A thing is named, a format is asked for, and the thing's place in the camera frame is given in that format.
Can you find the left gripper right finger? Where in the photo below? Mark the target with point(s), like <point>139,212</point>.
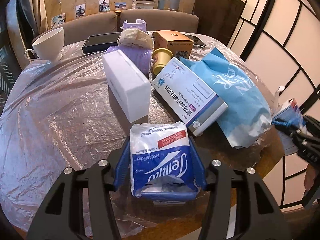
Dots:
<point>199,170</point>

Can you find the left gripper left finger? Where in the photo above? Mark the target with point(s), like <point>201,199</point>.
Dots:
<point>122,164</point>

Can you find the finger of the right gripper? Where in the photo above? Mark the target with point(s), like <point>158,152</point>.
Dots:
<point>288,124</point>

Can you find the Naproxen medicine box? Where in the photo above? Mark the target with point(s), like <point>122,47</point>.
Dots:
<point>289,112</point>

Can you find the Tempo tissue pack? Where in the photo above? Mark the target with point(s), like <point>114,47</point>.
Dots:
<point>161,166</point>

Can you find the person's hand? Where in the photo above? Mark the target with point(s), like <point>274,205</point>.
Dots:
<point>310,176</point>

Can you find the white blue medicine box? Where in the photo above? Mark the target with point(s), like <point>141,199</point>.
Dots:
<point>193,101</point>

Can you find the white rectangular box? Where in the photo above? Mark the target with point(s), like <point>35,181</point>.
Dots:
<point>129,85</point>

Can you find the shoji screen partition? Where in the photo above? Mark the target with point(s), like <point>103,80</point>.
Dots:
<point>286,54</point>

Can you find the black tablet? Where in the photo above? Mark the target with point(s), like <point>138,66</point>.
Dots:
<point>100,42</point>

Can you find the brown cardboard box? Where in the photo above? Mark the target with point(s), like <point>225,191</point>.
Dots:
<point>176,42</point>

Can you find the dark wooden cabinet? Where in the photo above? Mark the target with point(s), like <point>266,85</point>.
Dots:
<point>218,18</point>

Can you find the white ceramic cup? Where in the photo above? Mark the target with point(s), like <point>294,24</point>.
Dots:
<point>47,47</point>

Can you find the left sofa back cushion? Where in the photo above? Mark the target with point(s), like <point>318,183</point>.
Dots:
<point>81,28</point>

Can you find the sofa cushion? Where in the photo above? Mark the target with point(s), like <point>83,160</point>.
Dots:
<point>81,28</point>
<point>162,19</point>

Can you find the right sofa back cushion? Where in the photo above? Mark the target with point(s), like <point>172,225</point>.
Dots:
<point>162,19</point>

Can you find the photo card leftmost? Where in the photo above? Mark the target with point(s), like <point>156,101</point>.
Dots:
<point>58,20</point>

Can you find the photo card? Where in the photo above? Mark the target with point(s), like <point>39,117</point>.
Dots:
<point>120,5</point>
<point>80,10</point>
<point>58,20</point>
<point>104,5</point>

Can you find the grey speaker cylinder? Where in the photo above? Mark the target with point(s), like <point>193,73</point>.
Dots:
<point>174,5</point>

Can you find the stack of books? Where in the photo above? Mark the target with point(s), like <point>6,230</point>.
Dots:
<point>144,4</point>

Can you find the small blue cylinder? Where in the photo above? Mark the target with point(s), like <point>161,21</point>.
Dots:
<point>161,4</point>

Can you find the beige curtain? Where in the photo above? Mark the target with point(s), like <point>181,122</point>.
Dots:
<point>35,13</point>

